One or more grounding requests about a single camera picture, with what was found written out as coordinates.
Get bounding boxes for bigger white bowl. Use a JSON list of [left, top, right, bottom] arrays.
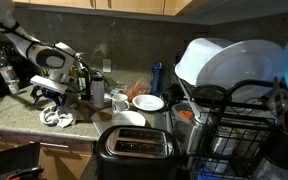
[[131, 94, 165, 112]]

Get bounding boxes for white cutting board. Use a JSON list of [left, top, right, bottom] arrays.
[[91, 107, 152, 136]]

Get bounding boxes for orange plastic bag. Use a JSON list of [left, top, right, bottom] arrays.
[[122, 77, 152, 102]]

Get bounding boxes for white towel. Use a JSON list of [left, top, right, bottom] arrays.
[[38, 104, 79, 129]]

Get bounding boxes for clear plastic food container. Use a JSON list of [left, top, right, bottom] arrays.
[[168, 100, 200, 134]]

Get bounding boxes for large white plate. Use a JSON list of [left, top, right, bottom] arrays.
[[196, 39, 285, 103]]

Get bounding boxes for black utensil cup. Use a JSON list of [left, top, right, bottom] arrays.
[[263, 127, 288, 169]]

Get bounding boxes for stainless steel tumbler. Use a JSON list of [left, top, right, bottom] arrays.
[[183, 113, 213, 158]]

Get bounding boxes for black wire dish rack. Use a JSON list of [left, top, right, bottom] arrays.
[[180, 78, 288, 179]]

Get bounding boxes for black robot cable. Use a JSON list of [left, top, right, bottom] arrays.
[[73, 51, 95, 101]]

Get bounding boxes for black toaster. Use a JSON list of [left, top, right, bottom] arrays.
[[95, 124, 182, 180]]

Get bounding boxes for white plastic tub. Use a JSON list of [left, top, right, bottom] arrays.
[[173, 37, 235, 88]]

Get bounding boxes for wooden spoon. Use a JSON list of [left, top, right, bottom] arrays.
[[81, 100, 114, 122]]

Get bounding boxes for wooden upper cabinets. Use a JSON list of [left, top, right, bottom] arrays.
[[12, 0, 193, 17]]

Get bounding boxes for blue bottle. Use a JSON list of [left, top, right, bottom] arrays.
[[150, 61, 164, 97]]

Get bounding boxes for black case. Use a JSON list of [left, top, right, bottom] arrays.
[[0, 142, 42, 180]]

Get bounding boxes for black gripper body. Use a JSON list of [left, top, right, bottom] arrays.
[[35, 87, 68, 101]]

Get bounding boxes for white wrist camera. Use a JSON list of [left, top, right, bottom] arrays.
[[29, 75, 69, 95]]

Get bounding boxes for red handled pliers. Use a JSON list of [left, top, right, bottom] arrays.
[[5, 167, 45, 180]]

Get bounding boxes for long metal drawer handle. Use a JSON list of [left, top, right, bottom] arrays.
[[28, 140, 70, 149]]

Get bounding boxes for wooden base cabinet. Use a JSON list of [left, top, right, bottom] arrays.
[[0, 128, 97, 180]]

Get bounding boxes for clear plastic water bottle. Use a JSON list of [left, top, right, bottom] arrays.
[[0, 44, 21, 96]]

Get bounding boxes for black round strainer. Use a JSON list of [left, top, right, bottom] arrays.
[[190, 83, 232, 108]]

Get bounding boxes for shiny steel utensil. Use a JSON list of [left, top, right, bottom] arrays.
[[268, 76, 288, 124]]

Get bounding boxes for white wall outlet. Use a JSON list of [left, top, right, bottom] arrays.
[[102, 58, 113, 74]]

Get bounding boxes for white Stanford water bottle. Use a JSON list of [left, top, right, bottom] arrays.
[[91, 73, 106, 110]]

